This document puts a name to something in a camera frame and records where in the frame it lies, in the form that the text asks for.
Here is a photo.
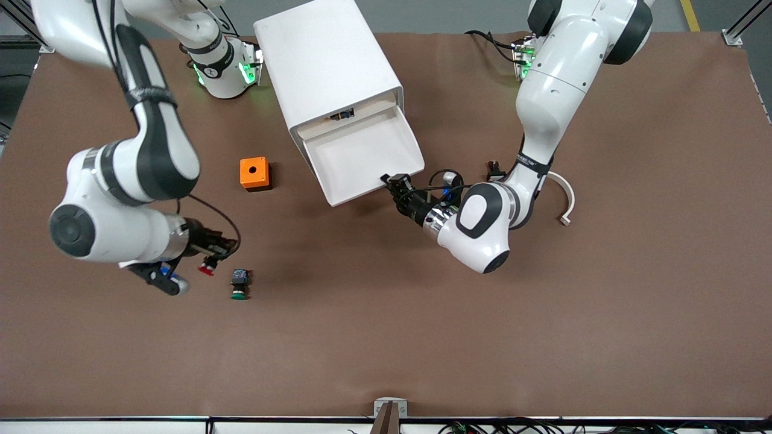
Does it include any green push button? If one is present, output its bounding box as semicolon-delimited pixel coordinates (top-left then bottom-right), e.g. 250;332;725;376
230;268;252;301

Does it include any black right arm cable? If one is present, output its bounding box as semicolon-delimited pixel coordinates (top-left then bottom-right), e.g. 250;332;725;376
90;0;242;257

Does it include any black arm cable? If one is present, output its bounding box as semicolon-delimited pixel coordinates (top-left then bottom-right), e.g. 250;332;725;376
427;169;466;209
90;0;242;257

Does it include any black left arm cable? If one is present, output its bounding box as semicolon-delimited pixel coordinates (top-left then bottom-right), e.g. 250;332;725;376
427;169;466;209

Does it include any orange button enclosure box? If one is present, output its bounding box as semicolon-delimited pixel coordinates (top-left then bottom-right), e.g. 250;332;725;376
239;157;273;192

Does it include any white curved bracket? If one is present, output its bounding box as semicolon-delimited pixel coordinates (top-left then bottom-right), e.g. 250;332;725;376
545;171;576;227

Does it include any black base cable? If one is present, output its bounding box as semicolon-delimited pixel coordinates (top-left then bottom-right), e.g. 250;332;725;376
464;29;520;64

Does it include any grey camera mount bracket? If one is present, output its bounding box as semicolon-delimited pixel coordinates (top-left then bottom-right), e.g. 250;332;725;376
370;397;408;434

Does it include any black cable bundle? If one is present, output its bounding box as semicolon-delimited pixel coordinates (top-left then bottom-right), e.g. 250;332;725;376
437;421;772;434

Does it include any aluminium frame profile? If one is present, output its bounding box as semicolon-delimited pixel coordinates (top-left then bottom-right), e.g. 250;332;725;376
721;0;772;48
0;0;56;54

